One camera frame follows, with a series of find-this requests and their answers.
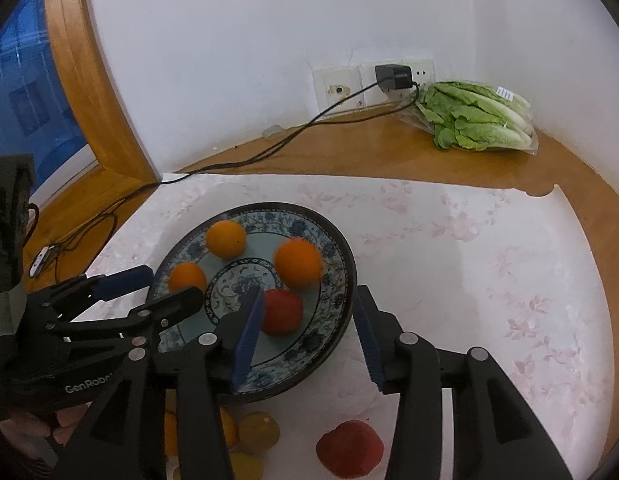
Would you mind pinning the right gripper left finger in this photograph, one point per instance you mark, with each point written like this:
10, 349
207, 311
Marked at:
122, 434

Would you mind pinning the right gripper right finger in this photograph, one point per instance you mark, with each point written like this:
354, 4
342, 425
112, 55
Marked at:
496, 434

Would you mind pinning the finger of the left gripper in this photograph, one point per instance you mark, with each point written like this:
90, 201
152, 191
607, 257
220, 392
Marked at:
72, 297
148, 320

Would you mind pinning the orange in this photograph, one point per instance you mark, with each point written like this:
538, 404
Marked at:
298, 263
170, 426
187, 274
226, 239

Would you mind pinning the green-brown fruit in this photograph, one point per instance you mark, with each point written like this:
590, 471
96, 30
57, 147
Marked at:
258, 432
245, 466

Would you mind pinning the red apple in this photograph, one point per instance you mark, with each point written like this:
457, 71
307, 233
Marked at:
352, 450
283, 312

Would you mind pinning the red apple back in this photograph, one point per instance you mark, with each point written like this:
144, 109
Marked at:
283, 312

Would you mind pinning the person left hand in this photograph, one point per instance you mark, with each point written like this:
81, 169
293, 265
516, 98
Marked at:
30, 435

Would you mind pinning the white phone on desk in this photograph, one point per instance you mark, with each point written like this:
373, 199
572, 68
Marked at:
43, 260

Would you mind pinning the white floral table mat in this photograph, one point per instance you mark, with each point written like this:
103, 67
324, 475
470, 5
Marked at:
459, 266

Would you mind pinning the blue white patterned plate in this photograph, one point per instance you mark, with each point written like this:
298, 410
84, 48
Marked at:
278, 363

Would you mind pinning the small grey plastic block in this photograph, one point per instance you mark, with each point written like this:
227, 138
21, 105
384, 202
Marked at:
272, 131

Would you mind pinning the bagged green lettuce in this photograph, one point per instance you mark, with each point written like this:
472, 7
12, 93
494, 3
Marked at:
472, 117

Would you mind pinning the black power adapter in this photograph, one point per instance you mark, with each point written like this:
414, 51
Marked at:
393, 77

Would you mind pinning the wooden window frame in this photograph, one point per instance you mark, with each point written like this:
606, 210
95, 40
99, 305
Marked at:
79, 219

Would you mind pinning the white wall socket plate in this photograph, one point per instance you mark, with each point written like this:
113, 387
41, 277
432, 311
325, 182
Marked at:
335, 84

